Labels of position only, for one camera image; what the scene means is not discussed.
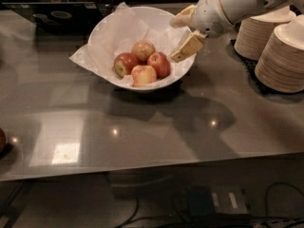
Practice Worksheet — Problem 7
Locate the front pale red apple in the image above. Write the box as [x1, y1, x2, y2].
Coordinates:
[131, 66, 157, 87]

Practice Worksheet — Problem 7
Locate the black power box under table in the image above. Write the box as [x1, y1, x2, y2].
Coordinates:
[186, 185, 251, 219]

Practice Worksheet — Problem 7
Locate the black laptop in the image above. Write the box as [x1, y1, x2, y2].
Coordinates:
[4, 2, 104, 32]

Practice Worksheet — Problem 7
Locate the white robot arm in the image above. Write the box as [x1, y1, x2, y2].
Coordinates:
[169, 0, 304, 62]

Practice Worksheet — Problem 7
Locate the front stack of paper plates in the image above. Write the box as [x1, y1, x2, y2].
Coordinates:
[255, 15, 304, 93]

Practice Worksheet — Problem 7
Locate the top red yellow apple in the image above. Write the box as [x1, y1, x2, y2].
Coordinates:
[131, 40, 156, 61]

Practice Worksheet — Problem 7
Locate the left red green apple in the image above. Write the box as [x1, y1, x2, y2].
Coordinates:
[114, 52, 140, 78]

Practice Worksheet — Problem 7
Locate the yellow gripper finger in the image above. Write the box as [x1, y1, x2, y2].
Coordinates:
[170, 30, 206, 63]
[169, 5, 196, 29]

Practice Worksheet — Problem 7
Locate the rear stack of paper plates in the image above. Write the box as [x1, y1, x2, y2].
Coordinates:
[234, 6, 296, 61]

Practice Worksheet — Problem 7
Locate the white ceramic bowl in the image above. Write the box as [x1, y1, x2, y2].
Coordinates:
[87, 6, 198, 91]

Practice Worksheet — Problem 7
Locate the black cable under table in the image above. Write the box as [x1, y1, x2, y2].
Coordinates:
[113, 182, 304, 228]

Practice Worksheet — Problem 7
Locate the black mat under plates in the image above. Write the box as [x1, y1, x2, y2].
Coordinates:
[229, 39, 304, 97]

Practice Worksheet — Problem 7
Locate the white paper liner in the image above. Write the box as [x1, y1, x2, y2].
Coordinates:
[68, 2, 193, 88]

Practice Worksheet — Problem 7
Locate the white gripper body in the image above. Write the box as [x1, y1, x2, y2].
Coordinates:
[191, 0, 234, 38]

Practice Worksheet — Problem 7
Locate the stack of paper plates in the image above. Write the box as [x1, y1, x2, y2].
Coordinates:
[234, 6, 296, 61]
[255, 15, 304, 93]

